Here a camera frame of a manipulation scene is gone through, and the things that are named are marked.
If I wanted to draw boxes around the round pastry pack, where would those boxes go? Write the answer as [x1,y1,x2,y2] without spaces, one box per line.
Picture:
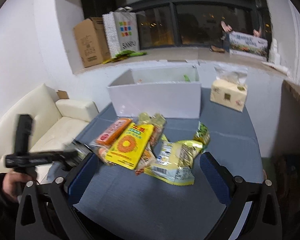
[89,140,115,166]
[149,113,166,148]

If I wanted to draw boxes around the green yellow chip bag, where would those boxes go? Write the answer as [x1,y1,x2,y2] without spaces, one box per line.
[144,135,204,186]

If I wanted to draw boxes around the yellow snack box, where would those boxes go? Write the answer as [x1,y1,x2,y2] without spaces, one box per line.
[106,122,154,170]

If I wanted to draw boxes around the orange snack pack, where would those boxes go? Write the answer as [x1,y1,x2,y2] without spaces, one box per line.
[95,118,132,145]

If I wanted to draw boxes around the orange white packet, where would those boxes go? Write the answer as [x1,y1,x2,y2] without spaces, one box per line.
[135,146,155,176]

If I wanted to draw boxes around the yellow jelly cup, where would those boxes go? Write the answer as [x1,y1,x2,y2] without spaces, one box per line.
[138,112,152,125]

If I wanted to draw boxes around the black left sleeve forearm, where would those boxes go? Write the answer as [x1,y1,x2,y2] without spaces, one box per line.
[0,173,19,240]

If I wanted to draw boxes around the left hand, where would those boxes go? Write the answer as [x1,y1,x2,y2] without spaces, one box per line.
[2,171,36,202]

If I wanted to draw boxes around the small green pea bag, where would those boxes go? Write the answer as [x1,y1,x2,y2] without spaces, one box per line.
[193,121,210,153]

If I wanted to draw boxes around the cream leather sofa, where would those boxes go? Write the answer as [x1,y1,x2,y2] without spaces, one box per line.
[0,84,98,173]

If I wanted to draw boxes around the tissue pack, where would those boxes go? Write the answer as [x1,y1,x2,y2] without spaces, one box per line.
[210,65,248,112]

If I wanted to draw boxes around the white storage box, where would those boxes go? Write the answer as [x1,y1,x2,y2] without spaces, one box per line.
[107,63,202,119]

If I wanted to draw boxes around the printed box on sill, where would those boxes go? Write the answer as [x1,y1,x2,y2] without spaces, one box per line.
[229,31,268,61]

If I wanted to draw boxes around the brown cardboard box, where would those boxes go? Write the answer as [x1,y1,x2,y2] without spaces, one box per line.
[73,17,110,68]

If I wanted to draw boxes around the green packets on sill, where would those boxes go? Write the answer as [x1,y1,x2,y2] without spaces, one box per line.
[102,50,147,64]

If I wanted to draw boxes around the white Sanfu shopping bag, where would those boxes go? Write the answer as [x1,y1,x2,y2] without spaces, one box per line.
[102,7,140,57]

